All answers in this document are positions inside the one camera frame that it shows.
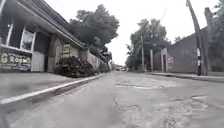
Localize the tree with thick trunk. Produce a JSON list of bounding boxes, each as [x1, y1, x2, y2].
[[203, 0, 224, 73]]

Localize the thin pole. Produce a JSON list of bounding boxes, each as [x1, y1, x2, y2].
[[140, 35, 145, 71]]

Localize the grey concrete pavement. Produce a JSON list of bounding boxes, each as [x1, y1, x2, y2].
[[0, 71, 101, 99]]

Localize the small bush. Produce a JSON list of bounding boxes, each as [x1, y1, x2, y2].
[[98, 61, 112, 74]]

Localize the pale gate pillar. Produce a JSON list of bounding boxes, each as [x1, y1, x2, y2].
[[149, 49, 154, 72]]

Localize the grey walled building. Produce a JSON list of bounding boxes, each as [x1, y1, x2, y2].
[[152, 26, 209, 75]]

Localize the leaning utility pole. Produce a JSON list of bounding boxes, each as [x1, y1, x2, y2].
[[185, 0, 209, 77]]

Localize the long building with porch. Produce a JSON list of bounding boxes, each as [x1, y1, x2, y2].
[[0, 0, 113, 74]]

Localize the pale painted kerb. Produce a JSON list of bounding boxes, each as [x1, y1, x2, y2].
[[0, 72, 108, 111]]

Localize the tall leafy tree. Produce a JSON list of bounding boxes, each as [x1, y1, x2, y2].
[[125, 18, 172, 72]]

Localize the grey cracked asphalt road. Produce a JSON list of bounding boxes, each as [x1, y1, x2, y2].
[[0, 70, 224, 128]]

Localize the grey raised pavement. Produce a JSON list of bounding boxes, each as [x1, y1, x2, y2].
[[146, 71, 224, 84]]

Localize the large dark tree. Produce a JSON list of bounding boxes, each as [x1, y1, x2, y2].
[[69, 3, 120, 54]]

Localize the pale yellow sign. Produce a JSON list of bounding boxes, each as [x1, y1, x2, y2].
[[61, 43, 72, 55]]

